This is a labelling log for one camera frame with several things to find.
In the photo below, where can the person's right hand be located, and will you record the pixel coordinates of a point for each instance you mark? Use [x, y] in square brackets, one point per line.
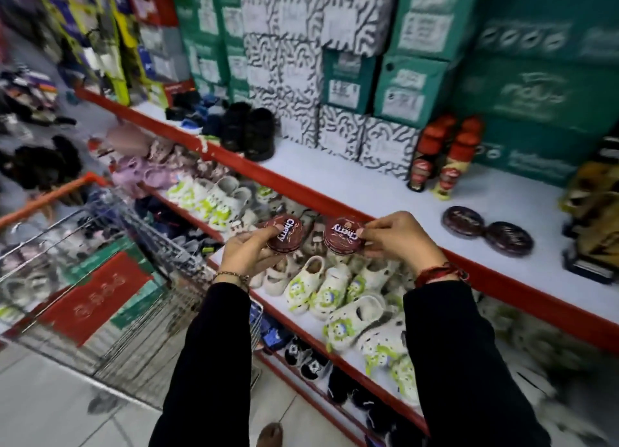
[411, 243]

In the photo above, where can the person's left hand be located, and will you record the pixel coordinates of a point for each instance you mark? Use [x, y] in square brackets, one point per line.
[244, 255]

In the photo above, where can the person's right thumb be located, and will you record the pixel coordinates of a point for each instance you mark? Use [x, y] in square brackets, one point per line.
[373, 235]

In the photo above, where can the person's left thumb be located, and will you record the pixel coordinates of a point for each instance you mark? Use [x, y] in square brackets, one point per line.
[265, 234]

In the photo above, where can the dark red shoe polish tin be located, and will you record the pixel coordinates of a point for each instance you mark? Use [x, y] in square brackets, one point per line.
[509, 239]
[286, 234]
[342, 235]
[463, 222]

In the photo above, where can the person's left forearm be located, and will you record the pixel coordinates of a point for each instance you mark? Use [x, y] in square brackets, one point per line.
[208, 364]

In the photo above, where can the person's right forearm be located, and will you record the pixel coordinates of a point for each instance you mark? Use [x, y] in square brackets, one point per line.
[464, 364]

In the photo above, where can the red-edged store shelving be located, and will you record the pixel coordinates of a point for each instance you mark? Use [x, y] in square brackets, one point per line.
[362, 190]

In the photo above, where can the row of white green clogs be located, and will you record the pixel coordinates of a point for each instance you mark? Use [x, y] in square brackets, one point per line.
[333, 292]

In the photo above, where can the red-capped liquid polish bottle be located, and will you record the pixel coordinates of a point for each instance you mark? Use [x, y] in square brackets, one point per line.
[454, 168]
[425, 156]
[472, 124]
[447, 120]

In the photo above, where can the black shoe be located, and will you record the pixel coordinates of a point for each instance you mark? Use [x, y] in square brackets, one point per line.
[235, 125]
[259, 135]

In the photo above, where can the row of dark children's shoes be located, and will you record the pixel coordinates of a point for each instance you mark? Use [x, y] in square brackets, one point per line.
[309, 359]

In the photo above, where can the row of pink clogs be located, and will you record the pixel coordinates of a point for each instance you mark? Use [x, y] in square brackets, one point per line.
[145, 168]

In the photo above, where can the blue and black shoes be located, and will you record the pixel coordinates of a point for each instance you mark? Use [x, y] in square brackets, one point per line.
[191, 108]

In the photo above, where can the red shoe box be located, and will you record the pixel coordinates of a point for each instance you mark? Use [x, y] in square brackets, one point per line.
[96, 297]

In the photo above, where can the stack of black-white patterned boxes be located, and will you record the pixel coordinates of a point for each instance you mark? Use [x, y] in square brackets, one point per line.
[300, 35]

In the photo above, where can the person's foot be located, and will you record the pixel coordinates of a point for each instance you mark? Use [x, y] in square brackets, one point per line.
[270, 436]

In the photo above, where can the stack of green shoe boxes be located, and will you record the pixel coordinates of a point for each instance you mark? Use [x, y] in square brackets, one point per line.
[532, 84]

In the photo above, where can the metal shopping cart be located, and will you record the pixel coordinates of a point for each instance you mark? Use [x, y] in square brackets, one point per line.
[48, 199]

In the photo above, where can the yellow and black packaged goods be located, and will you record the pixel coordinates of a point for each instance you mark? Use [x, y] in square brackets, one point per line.
[592, 210]

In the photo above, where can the pile of dark footwear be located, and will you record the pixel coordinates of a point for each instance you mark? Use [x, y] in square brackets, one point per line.
[38, 164]

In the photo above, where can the stack of colourful shoe boxes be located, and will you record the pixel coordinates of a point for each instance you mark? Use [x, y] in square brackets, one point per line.
[121, 31]

